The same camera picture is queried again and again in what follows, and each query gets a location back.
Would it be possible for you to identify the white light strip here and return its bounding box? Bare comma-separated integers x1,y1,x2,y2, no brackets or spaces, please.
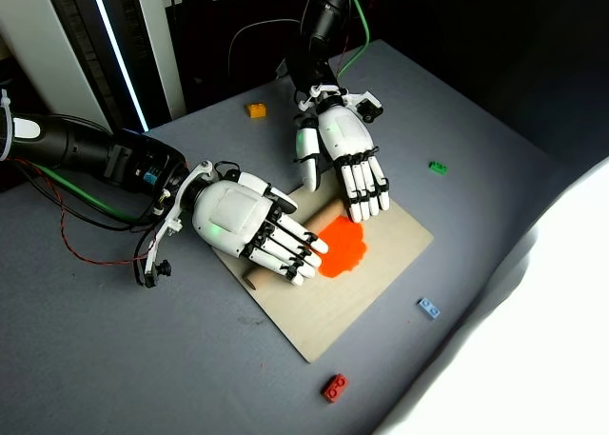
88,0,151,132

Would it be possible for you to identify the blue toy block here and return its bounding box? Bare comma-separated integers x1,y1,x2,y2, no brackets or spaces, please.
417,297,442,321

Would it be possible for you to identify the wooden rolling pin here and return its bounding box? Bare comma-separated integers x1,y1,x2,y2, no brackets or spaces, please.
243,199,347,291

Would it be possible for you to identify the red toy block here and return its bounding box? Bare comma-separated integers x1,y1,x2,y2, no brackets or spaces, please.
321,373,350,404

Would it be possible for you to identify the white backdrop cloth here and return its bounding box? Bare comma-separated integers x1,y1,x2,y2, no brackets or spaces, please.
370,156,609,435

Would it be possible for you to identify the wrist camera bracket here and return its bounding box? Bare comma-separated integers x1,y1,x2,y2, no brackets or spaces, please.
297,85,384,124
134,160,215,288

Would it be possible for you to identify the wooden board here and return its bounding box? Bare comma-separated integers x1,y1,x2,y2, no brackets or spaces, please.
211,168,435,364

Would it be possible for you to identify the grey table cloth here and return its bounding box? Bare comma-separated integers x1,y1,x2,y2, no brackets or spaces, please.
0,38,586,435

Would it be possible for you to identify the red black twisted cable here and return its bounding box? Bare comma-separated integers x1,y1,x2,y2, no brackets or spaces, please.
16,161,158,266

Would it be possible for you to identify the thin white cable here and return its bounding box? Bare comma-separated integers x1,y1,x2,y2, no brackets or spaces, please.
226,18,304,79

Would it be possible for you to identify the green cable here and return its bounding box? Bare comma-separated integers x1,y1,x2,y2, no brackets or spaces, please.
337,0,371,79
35,163,144,217

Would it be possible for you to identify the orange dough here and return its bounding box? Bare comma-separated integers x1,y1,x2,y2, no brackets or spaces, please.
316,214,370,279

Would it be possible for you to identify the narrow white pillar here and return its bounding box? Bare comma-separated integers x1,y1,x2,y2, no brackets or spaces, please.
132,0,187,120

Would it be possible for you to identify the wide white pillar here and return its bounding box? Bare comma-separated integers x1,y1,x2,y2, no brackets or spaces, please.
0,0,118,136

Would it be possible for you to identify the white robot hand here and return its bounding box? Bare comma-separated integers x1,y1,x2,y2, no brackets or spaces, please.
293,102,392,224
191,170,330,287

